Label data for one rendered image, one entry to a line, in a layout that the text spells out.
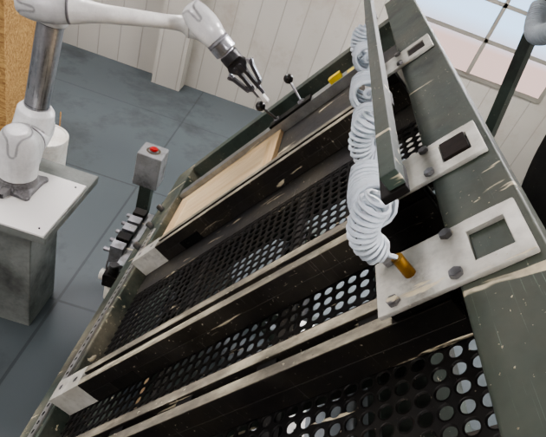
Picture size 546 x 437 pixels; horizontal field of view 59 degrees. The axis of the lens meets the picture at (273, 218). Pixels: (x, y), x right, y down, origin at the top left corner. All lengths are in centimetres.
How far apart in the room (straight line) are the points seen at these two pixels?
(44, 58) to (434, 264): 185
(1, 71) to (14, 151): 160
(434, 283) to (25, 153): 184
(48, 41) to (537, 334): 197
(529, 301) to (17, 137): 194
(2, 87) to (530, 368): 359
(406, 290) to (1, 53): 333
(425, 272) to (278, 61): 469
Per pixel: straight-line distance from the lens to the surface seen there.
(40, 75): 223
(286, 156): 140
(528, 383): 48
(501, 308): 53
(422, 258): 63
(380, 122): 61
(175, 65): 523
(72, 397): 139
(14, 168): 221
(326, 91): 184
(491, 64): 537
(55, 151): 338
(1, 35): 363
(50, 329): 275
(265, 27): 514
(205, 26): 186
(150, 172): 237
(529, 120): 573
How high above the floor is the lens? 216
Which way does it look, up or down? 35 degrees down
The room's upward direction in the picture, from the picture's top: 22 degrees clockwise
